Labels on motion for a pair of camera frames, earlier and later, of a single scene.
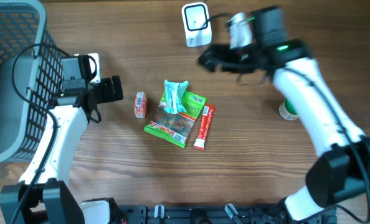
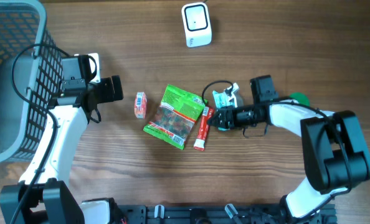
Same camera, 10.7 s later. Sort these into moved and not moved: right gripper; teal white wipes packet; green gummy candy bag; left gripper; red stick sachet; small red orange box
Moved: teal white wipes packet; right gripper
Not moved: small red orange box; left gripper; red stick sachet; green gummy candy bag
